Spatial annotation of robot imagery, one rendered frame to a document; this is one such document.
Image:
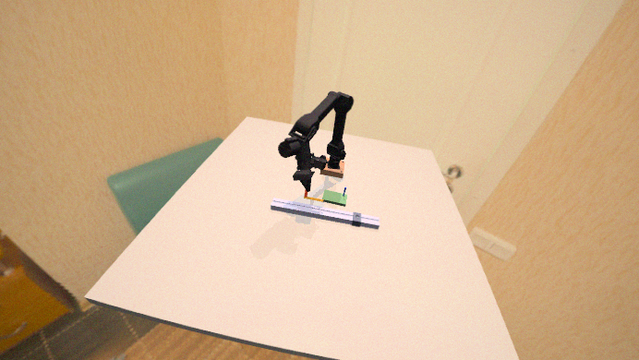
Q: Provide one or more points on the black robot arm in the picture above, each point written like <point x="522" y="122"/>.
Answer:
<point x="308" y="125"/>

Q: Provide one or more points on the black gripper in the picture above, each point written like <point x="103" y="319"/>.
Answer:
<point x="304" y="173"/>

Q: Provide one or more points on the green rectangular tray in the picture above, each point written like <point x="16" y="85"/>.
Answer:
<point x="334" y="198"/>

